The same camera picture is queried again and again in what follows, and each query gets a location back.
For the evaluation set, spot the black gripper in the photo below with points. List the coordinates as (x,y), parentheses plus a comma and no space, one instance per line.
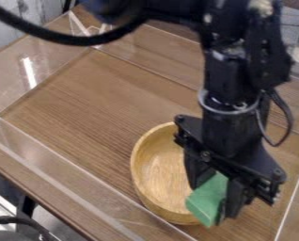
(225,141)

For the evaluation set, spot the green rectangular block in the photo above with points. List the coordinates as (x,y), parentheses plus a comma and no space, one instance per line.
(203,202)

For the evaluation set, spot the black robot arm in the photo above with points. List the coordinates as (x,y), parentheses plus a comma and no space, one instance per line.
(247,59)

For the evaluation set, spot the brown wooden bowl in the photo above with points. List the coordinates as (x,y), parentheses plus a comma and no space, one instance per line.
(159,175)

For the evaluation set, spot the black table leg bracket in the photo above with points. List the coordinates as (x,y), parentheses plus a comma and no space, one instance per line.
(31,228)

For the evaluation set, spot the clear acrylic corner bracket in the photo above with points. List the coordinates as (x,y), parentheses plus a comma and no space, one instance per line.
(86,31)

